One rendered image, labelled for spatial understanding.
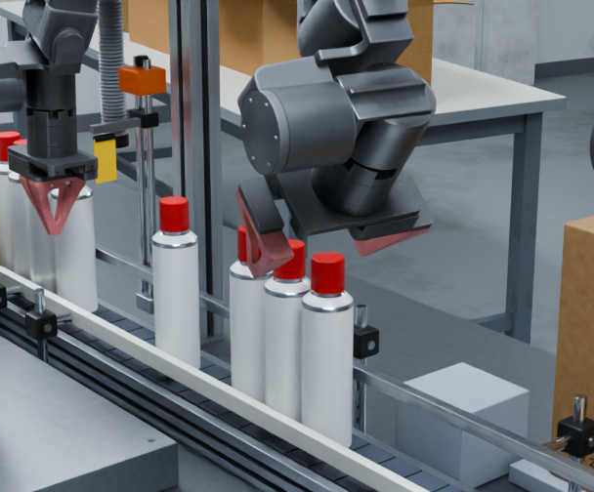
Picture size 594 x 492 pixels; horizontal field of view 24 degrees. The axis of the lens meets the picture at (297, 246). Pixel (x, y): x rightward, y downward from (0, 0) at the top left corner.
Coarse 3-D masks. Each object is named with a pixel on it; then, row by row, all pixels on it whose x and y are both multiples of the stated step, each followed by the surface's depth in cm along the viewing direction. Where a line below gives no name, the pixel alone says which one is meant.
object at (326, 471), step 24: (72, 336) 175; (144, 336) 174; (120, 360) 167; (168, 384) 160; (216, 408) 154; (264, 432) 148; (288, 456) 143; (312, 456) 143; (384, 456) 143; (336, 480) 138; (432, 480) 138
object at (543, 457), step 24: (120, 264) 177; (216, 312) 162; (384, 384) 141; (432, 408) 136; (456, 408) 135; (480, 432) 131; (504, 432) 130; (528, 456) 127; (552, 456) 125; (576, 480) 123
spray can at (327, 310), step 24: (312, 264) 138; (336, 264) 138; (312, 288) 139; (336, 288) 138; (312, 312) 138; (336, 312) 138; (312, 336) 139; (336, 336) 139; (312, 360) 140; (336, 360) 140; (312, 384) 141; (336, 384) 140; (312, 408) 142; (336, 408) 141; (336, 432) 142
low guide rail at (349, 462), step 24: (24, 288) 182; (72, 312) 173; (96, 336) 170; (120, 336) 165; (144, 360) 162; (168, 360) 158; (192, 384) 155; (216, 384) 152; (240, 408) 148; (264, 408) 146; (288, 432) 142; (312, 432) 140; (336, 456) 137; (360, 456) 135; (360, 480) 135; (384, 480) 132; (408, 480) 131
